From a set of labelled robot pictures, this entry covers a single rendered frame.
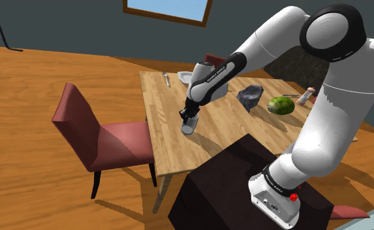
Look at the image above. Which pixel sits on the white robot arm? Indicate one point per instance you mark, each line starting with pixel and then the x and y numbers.
pixel 339 105

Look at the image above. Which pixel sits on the silver fork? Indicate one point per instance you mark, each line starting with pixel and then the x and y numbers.
pixel 166 79

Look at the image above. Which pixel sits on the dark robot stand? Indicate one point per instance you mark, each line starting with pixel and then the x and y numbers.
pixel 218 188

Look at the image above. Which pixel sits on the dark armchair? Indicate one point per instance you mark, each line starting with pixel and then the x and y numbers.
pixel 296 68

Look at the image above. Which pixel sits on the red chair with black legs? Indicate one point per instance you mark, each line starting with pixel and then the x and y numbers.
pixel 347 212
pixel 110 140
pixel 212 59

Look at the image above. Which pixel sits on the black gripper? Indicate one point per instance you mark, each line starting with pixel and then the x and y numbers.
pixel 189 112

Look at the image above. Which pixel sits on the white plate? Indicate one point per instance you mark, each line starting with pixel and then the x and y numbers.
pixel 184 76

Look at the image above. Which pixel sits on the grey cup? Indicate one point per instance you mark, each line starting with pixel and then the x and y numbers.
pixel 190 126

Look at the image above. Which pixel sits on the dark grey rock-shaped object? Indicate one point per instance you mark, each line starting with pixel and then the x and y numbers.
pixel 249 96

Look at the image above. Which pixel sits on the wooden dining table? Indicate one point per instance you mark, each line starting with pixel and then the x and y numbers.
pixel 174 133

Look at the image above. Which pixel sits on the pale shaker with brown cap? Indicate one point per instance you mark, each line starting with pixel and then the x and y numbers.
pixel 304 97

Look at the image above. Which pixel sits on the silver knife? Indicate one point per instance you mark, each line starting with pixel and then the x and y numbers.
pixel 290 95

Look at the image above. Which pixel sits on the green watermelon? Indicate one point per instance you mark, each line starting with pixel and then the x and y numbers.
pixel 281 105

